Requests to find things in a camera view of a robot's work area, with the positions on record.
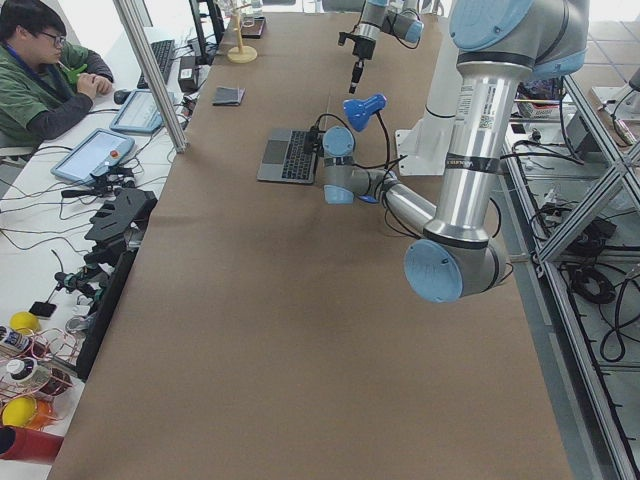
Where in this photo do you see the black small box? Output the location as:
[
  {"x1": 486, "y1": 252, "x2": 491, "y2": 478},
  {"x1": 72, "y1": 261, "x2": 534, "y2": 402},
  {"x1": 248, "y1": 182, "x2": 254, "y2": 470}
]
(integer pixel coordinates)
[{"x1": 178, "y1": 55, "x2": 199, "y2": 93}]

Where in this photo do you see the blue desk lamp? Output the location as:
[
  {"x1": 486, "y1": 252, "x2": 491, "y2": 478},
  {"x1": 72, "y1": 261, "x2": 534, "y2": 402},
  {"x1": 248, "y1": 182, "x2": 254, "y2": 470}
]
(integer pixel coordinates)
[{"x1": 342, "y1": 93, "x2": 396, "y2": 204}]

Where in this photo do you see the upper yellow ball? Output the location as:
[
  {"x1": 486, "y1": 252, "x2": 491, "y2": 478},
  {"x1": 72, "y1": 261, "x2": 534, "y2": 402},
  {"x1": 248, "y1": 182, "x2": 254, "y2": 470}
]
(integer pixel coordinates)
[{"x1": 9, "y1": 311, "x2": 41, "y2": 335}]

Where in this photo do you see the black keyboard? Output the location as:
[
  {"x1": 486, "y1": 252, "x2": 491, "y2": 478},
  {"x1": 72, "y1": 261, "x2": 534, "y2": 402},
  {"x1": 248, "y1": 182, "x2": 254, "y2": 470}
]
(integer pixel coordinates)
[{"x1": 151, "y1": 39, "x2": 175, "y2": 84}]

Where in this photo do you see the far teach pendant tablet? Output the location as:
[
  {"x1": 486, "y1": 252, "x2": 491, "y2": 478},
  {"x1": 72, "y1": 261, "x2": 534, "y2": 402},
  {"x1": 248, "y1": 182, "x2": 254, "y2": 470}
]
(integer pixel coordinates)
[{"x1": 109, "y1": 89, "x2": 163, "y2": 135}]

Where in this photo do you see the copper wire basket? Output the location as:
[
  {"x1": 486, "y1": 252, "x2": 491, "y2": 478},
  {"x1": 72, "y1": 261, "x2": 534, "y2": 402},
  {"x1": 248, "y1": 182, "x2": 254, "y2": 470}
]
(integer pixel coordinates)
[{"x1": 1, "y1": 326, "x2": 73, "y2": 430}]

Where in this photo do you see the dark tray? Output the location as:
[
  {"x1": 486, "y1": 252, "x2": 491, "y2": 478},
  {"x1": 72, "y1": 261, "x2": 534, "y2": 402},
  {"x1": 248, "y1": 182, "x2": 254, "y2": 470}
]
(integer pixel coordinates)
[{"x1": 241, "y1": 17, "x2": 266, "y2": 39}]

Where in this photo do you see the grey laptop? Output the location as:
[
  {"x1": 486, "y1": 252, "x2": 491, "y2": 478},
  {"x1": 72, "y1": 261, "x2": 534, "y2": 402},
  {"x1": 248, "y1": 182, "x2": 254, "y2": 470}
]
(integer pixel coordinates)
[{"x1": 256, "y1": 128, "x2": 318, "y2": 185}]

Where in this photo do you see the yellow ball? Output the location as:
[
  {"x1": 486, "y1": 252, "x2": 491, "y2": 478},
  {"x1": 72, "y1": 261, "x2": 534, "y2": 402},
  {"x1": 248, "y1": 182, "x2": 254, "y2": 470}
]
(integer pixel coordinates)
[
  {"x1": 9, "y1": 311, "x2": 41, "y2": 335},
  {"x1": 1, "y1": 396, "x2": 37, "y2": 428}
]

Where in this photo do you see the wooden stand with round base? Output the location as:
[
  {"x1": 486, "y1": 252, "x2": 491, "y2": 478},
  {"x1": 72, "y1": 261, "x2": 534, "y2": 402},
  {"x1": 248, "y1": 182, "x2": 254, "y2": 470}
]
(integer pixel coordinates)
[{"x1": 227, "y1": 1, "x2": 258, "y2": 64}]

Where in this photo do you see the small black square pad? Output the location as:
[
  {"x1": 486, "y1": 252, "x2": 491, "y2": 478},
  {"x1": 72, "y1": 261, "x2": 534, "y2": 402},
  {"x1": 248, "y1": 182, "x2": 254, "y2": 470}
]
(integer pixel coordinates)
[{"x1": 29, "y1": 301, "x2": 57, "y2": 319}]

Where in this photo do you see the teach pendant tablet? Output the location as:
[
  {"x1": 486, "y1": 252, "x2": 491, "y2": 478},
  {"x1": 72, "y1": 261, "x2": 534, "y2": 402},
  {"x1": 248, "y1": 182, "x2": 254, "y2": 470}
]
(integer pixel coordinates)
[
  {"x1": 109, "y1": 89, "x2": 163, "y2": 135},
  {"x1": 50, "y1": 129, "x2": 135, "y2": 184}
]

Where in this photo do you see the grey folded cloth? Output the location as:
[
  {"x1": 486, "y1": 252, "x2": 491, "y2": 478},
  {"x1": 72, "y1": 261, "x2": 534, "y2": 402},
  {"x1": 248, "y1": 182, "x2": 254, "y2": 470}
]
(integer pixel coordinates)
[{"x1": 212, "y1": 86, "x2": 245, "y2": 106}]

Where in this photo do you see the aluminium frame post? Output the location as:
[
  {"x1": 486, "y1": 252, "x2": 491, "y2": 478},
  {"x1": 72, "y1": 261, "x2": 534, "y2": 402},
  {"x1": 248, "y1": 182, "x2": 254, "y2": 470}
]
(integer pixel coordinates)
[{"x1": 113, "y1": 0, "x2": 187, "y2": 154}]

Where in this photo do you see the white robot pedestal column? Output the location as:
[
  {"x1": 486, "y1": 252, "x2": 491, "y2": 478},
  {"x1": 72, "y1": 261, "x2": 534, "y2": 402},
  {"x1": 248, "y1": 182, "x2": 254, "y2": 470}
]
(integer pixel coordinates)
[{"x1": 396, "y1": 17, "x2": 462, "y2": 176}]

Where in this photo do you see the near teach pendant tablet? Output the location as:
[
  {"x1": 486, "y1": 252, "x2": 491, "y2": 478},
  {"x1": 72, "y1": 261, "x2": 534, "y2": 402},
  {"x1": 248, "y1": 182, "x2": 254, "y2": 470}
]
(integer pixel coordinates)
[{"x1": 50, "y1": 129, "x2": 135, "y2": 184}]

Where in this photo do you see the red cup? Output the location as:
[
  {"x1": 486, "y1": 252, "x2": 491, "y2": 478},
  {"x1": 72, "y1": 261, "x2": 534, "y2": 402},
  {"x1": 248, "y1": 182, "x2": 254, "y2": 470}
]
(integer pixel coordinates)
[{"x1": 1, "y1": 426, "x2": 64, "y2": 465}]

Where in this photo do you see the black computer mouse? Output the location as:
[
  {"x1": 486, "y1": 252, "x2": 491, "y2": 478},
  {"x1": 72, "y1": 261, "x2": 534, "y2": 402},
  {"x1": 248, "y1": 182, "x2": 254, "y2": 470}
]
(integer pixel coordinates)
[{"x1": 113, "y1": 89, "x2": 132, "y2": 105}]

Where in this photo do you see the person in green jacket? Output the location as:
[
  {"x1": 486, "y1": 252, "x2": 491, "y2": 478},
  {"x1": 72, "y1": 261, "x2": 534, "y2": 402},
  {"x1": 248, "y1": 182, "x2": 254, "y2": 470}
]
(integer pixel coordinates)
[{"x1": 1, "y1": 1, "x2": 114, "y2": 147}]

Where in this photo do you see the aluminium frame side rail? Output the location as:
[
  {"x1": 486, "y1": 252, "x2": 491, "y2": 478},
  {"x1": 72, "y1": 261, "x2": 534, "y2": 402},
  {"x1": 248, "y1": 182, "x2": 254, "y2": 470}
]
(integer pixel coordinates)
[{"x1": 494, "y1": 74, "x2": 640, "y2": 480}]

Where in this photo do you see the lower yellow ball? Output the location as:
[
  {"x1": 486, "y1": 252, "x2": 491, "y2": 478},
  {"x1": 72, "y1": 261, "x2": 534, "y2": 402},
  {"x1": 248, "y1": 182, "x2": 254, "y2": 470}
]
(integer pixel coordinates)
[{"x1": 1, "y1": 396, "x2": 37, "y2": 428}]

